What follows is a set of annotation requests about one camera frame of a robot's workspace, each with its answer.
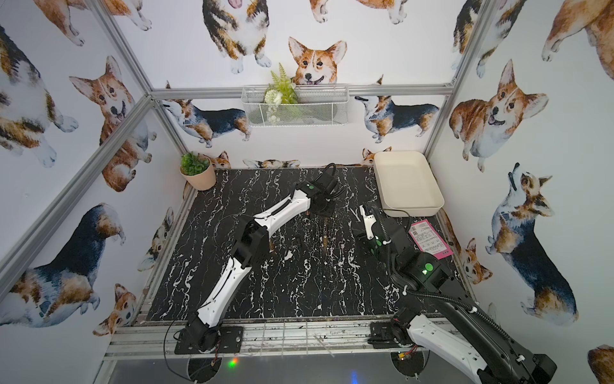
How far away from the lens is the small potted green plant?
3.46 ft

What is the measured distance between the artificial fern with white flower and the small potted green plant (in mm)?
407

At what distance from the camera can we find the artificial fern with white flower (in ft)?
2.67
